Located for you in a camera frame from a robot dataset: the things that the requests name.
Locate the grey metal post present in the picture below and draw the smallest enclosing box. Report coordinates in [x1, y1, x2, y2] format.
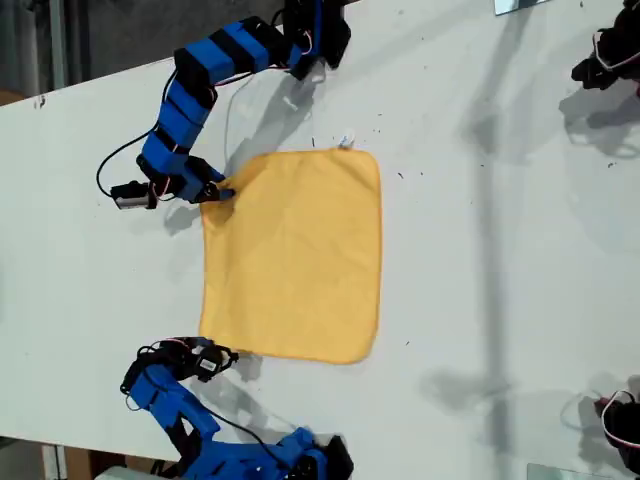
[48, 0, 68, 92]

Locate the white box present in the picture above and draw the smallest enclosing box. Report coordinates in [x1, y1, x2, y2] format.
[93, 464, 169, 480]

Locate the black camera cable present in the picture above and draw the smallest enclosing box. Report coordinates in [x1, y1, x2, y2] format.
[96, 128, 154, 197]
[204, 408, 289, 469]

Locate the black device with white wire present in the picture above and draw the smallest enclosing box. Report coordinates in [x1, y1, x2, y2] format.
[593, 373, 640, 477]
[571, 0, 640, 92]

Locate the yellow square towel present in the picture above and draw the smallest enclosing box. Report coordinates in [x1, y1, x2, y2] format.
[198, 130, 384, 366]

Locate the black camera box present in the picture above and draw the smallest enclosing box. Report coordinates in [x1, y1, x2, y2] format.
[193, 348, 240, 384]
[110, 180, 157, 211]

